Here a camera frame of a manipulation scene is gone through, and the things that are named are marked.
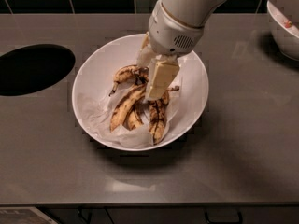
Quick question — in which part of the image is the spotted banana peel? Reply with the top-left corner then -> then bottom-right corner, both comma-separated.
109,64 -> 179,145

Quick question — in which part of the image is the printed paper sheet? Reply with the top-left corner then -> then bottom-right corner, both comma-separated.
0,207 -> 60,224

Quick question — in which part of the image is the large white bowl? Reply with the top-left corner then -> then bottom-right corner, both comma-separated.
72,34 -> 209,151

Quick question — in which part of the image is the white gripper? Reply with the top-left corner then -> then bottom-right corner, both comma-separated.
136,0 -> 204,101

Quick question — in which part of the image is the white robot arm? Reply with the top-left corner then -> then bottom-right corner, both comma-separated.
137,0 -> 299,101

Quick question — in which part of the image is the black drawer handle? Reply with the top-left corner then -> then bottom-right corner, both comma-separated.
204,210 -> 243,224

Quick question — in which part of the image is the black cabinet handle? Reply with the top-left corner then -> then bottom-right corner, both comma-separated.
78,207 -> 93,224

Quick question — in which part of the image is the white paper napkin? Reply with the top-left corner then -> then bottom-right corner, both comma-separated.
77,44 -> 182,150

